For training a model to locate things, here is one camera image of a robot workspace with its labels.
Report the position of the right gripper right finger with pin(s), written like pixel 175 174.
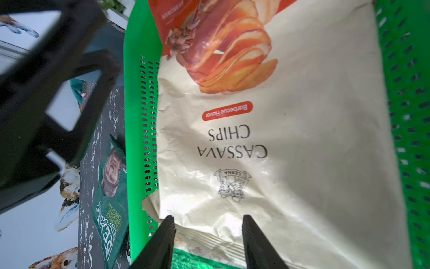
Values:
pixel 259 253

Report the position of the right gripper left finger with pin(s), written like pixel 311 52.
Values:
pixel 158 252

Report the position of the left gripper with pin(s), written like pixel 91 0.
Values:
pixel 27 88

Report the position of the green white Cimba cassava bag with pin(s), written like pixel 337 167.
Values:
pixel 184 260

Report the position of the red cream cassava chips bag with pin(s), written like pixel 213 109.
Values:
pixel 277 110

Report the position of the dark green Real chips bag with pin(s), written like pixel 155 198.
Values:
pixel 110 202

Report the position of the green plastic basket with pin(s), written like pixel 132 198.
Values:
pixel 403 35

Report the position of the grey blue plant pot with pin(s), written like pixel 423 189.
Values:
pixel 111 38

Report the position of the flowers in white fence box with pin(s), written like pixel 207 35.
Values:
pixel 117 11

